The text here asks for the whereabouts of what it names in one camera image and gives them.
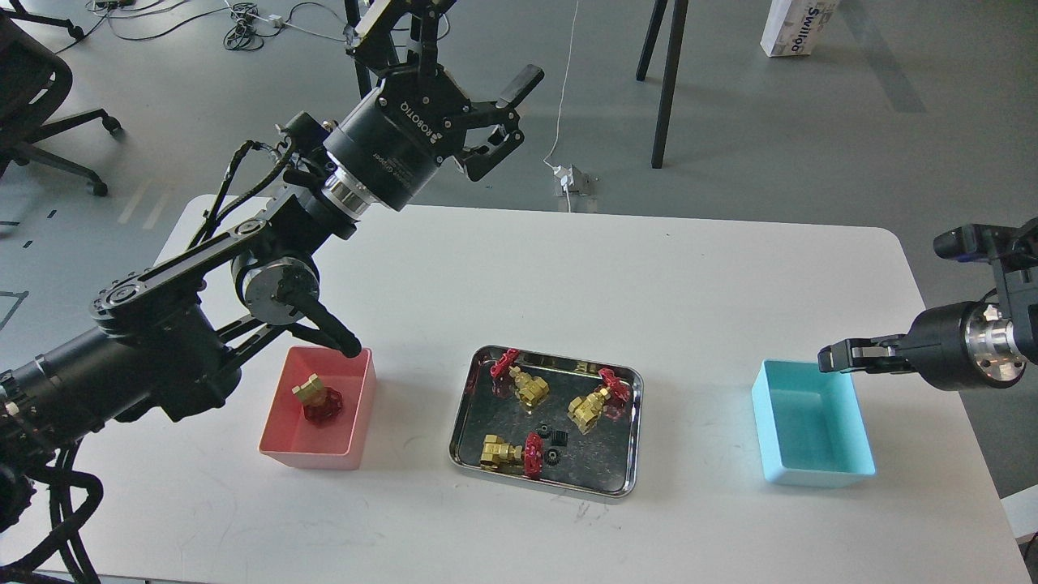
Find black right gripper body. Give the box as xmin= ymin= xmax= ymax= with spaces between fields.
xmin=904 ymin=302 xmax=989 ymax=391

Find black table leg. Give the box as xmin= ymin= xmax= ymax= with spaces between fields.
xmin=635 ymin=1 xmax=689 ymax=169
xmin=342 ymin=0 xmax=373 ymax=99

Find black floor cables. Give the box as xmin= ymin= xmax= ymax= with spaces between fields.
xmin=85 ymin=0 xmax=358 ymax=51

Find brass valve red handle bottom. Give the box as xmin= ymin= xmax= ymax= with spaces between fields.
xmin=479 ymin=432 xmax=544 ymax=480

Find white cable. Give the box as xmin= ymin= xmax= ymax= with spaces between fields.
xmin=543 ymin=0 xmax=581 ymax=213

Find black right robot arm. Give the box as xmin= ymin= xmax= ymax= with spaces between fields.
xmin=817 ymin=218 xmax=1037 ymax=391

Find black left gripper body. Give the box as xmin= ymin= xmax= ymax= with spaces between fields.
xmin=323 ymin=64 xmax=471 ymax=211

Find pink plastic box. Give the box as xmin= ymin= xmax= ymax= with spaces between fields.
xmin=260 ymin=346 xmax=377 ymax=470

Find white power adapter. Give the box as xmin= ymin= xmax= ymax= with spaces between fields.
xmin=552 ymin=165 xmax=594 ymax=197

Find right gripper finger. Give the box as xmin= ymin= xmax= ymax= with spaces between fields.
xmin=819 ymin=356 xmax=918 ymax=376
xmin=817 ymin=335 xmax=909 ymax=366

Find black office chair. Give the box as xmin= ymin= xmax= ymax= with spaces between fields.
xmin=1 ymin=1 xmax=122 ymax=197

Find brass valve red handle top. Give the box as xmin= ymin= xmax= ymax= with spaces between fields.
xmin=490 ymin=347 xmax=550 ymax=410

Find blue plastic box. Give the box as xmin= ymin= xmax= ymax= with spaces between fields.
xmin=750 ymin=359 xmax=877 ymax=486

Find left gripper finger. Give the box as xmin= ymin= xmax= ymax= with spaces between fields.
xmin=345 ymin=0 xmax=457 ymax=82
xmin=453 ymin=64 xmax=544 ymax=182

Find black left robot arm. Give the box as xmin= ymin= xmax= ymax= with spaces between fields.
xmin=2 ymin=1 xmax=544 ymax=583

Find brass valve red handle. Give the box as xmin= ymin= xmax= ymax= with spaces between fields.
xmin=490 ymin=347 xmax=550 ymax=410
xmin=568 ymin=368 xmax=633 ymax=435
xmin=479 ymin=432 xmax=544 ymax=480
xmin=290 ymin=374 xmax=342 ymax=427

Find white cardboard box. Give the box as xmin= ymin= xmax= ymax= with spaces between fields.
xmin=760 ymin=0 xmax=840 ymax=57

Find metal tray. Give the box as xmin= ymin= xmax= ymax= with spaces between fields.
xmin=449 ymin=346 xmax=644 ymax=498

